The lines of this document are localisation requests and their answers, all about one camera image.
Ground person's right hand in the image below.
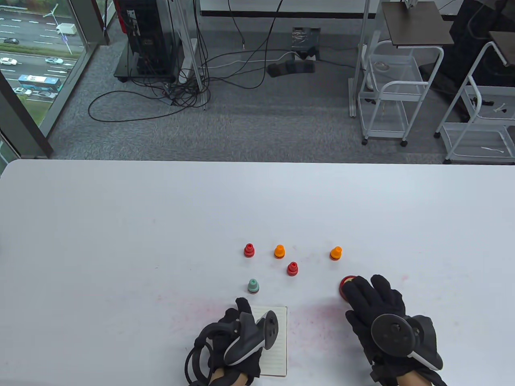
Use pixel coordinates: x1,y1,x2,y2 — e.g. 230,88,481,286
344,275,447,386

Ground person's left hand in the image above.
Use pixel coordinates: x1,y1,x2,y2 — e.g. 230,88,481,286
194,298,264,380

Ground red tin lid yellow label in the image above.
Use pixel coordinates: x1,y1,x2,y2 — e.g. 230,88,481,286
340,275,358,300

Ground white spiral lined notebook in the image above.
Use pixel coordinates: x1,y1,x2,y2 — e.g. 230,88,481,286
245,306,288,377

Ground person's right forearm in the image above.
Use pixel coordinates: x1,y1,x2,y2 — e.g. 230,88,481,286
394,372,427,386

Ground person's left forearm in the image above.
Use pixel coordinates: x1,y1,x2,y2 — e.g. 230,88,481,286
209,368,248,386

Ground dark grey left hand controller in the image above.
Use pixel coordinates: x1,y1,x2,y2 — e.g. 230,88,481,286
195,310,279,366

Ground dark grey hand controller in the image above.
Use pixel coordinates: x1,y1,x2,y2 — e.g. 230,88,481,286
371,314,444,371
195,310,279,366

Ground dark grey right hand controller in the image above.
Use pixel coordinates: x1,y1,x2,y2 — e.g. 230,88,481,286
371,314,444,371

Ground aluminium profile leg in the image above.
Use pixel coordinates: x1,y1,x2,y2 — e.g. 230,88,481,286
177,0,210,110

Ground black wrapped box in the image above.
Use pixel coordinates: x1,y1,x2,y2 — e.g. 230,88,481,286
292,27,321,61

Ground tall aluminium pole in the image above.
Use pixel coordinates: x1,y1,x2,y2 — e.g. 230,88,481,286
348,0,381,118

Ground brown top side table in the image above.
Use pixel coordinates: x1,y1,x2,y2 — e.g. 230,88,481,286
489,31,515,67
381,1,454,49

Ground black computer tower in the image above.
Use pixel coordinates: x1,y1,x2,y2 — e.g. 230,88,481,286
114,0,179,83

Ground long white table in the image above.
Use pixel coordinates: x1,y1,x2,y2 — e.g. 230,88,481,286
200,0,379,18

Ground white wire trolley cart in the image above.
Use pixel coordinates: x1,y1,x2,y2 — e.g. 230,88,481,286
435,41,515,164
357,40,444,146

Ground bundle of black cables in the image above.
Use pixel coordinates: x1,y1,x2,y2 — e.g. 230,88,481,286
88,0,298,122

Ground glass window dark frame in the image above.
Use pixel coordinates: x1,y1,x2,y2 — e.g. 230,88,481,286
0,0,109,161

